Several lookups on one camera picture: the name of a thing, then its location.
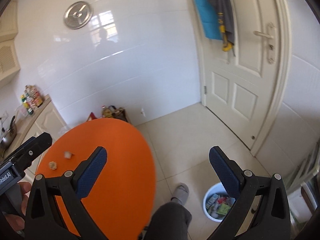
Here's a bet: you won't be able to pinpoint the cooking oil jug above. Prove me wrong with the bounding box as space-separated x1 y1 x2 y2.
101 105 116 118

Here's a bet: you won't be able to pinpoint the white shelf rack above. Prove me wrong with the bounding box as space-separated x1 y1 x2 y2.
284 142 319 237

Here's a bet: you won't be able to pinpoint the green snack packet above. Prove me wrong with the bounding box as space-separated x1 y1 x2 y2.
216 203 231 216

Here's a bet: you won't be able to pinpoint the cream base cabinets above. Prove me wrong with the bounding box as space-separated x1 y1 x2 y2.
3 101 68 183

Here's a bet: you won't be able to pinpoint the blue apron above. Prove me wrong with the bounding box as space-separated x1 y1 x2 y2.
194 0 221 40

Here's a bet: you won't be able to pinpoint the steel wok with handle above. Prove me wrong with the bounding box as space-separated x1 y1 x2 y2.
1 115 17 150

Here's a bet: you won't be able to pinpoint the red label sauce bottle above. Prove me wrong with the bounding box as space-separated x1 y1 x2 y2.
24 85 37 110

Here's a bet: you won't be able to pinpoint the brown nut shell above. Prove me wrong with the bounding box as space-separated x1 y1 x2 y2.
48 161 57 170

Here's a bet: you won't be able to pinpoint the green cap sauce bottle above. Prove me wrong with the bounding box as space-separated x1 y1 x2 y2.
21 94 34 115

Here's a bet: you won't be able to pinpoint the person's left hand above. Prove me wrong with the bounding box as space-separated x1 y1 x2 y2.
3 181 31 231

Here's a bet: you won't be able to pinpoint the grey slipper foot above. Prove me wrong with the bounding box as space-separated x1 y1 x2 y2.
170 183 189 206

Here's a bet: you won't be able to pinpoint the wall power socket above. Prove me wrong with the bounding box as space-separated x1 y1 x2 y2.
1 111 9 124

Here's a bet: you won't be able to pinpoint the door handle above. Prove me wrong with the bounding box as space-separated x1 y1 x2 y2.
253 22 276 64

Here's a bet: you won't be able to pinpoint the brown oil bottle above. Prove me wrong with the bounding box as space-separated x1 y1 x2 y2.
30 86 43 108

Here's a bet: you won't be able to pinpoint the small white paper scrap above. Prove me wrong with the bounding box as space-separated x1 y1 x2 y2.
63 151 73 159

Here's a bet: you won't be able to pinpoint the white plastic floor bag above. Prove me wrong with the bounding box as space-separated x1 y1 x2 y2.
58 126 70 137

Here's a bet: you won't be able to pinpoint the lattice wall cabinet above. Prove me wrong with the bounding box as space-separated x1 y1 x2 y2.
0 1 20 88

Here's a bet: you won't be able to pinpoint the round orange table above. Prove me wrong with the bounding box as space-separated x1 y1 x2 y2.
36 118 156 239

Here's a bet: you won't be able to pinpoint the red snack bag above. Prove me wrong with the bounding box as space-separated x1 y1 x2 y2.
87 112 97 121

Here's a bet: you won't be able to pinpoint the blue trash bin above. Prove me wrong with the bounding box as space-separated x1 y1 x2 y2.
202 183 235 222

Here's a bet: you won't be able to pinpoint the white panel door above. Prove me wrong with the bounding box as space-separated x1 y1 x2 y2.
187 0 291 155

